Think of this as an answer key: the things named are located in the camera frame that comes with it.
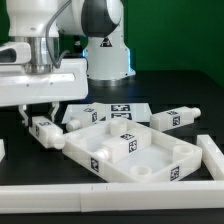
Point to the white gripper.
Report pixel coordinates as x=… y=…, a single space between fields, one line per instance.
x=69 y=82

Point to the white desk top tray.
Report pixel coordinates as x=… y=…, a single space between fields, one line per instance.
x=166 y=159

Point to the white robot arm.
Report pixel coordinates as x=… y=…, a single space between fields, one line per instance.
x=58 y=48

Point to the white block left edge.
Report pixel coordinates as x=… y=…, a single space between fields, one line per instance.
x=2 y=150

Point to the white marker paper sheet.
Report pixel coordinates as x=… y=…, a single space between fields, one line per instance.
x=139 y=112

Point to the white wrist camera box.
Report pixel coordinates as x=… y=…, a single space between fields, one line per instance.
x=15 y=53

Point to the white front guide rail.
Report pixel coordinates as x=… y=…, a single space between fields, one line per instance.
x=111 y=197

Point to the white guide rail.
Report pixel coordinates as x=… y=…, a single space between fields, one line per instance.
x=212 y=157
x=111 y=197

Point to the white right guide rail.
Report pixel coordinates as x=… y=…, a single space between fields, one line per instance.
x=212 y=157

